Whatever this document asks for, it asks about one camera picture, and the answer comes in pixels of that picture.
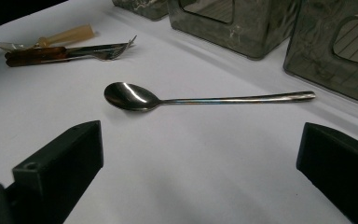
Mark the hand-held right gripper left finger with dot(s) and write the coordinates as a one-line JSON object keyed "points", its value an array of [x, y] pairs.
{"points": [[59, 168]]}

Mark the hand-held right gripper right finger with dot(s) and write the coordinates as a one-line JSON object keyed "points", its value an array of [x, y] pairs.
{"points": [[341, 174]]}

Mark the long metal spoon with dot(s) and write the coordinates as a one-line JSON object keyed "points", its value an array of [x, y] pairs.
{"points": [[130, 97]]}

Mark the translucent grey plastic bin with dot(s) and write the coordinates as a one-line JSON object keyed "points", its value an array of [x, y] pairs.
{"points": [[146, 11], [310, 56], [251, 40]]}

